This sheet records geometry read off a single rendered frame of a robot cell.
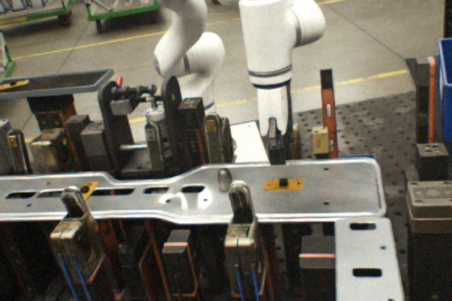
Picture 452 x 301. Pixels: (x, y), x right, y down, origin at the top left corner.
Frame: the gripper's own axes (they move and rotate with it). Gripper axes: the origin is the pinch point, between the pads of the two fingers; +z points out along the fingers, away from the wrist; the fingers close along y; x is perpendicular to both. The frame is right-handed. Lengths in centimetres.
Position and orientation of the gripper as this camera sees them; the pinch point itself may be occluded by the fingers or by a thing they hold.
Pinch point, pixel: (279, 148)
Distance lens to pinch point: 105.7
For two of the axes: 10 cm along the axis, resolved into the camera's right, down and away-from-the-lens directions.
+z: 1.5, 8.8, 4.4
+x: 9.7, -0.5, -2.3
